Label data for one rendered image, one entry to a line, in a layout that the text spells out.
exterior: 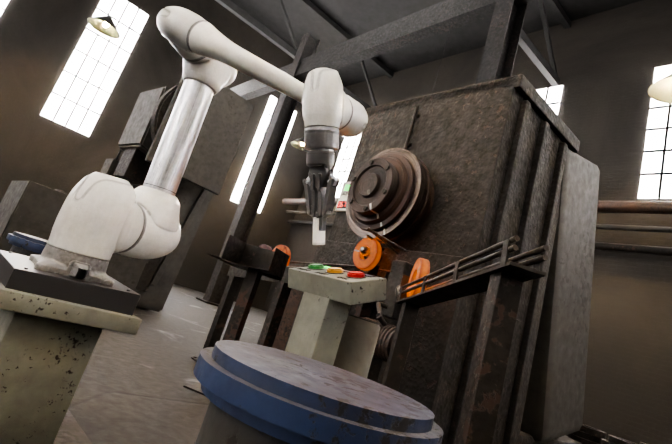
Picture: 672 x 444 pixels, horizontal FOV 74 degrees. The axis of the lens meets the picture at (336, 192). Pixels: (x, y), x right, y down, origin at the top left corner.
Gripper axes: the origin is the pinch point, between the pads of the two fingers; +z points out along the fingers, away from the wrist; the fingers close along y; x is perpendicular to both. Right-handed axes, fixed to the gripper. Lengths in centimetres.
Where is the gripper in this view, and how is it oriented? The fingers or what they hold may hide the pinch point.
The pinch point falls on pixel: (319, 231)
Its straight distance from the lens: 113.2
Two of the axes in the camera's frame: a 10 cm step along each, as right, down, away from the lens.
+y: -6.4, 0.1, 7.7
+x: -7.7, -0.5, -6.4
